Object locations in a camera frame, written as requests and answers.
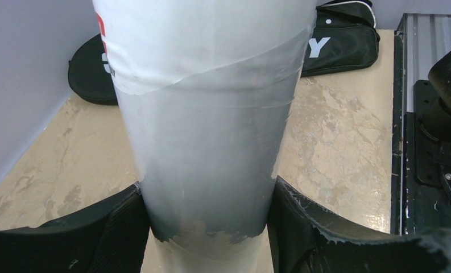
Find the black CROSSWAY racket bag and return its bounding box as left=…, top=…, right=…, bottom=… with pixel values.
left=68, top=9, right=380, bottom=106

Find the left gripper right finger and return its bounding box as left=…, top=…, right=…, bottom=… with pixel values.
left=267, top=177, right=451, bottom=272

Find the white shuttlecock tube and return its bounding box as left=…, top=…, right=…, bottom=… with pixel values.
left=93, top=1, right=317, bottom=272

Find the black SPORT racket bag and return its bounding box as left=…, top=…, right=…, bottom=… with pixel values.
left=317, top=1, right=376, bottom=28

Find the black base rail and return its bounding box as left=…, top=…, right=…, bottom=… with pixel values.
left=391, top=13, right=451, bottom=235

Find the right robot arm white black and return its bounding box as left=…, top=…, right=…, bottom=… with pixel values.
left=420, top=51, right=451, bottom=142

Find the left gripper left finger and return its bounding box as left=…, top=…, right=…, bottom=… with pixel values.
left=0, top=184, right=150, bottom=272

